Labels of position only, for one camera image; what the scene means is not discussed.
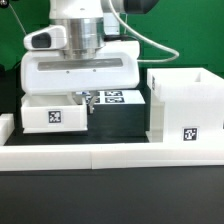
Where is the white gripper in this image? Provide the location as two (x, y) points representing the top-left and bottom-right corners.
(21, 41), (140, 114)

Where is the white drawer box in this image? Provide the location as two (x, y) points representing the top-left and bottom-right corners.
(21, 94), (87, 133)

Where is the white drawer cabinet frame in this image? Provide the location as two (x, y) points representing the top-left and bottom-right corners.
(147, 68), (224, 143)

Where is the paper sheet with tags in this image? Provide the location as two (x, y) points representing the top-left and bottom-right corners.
(95, 90), (145, 105)

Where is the white front fence wall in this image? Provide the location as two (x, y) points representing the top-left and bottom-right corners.
(0, 142), (224, 172)

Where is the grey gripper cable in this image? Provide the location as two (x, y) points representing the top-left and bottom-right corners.
(106, 0), (181, 65)

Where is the thin white cable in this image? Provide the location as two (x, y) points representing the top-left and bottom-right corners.
(7, 3), (28, 36)

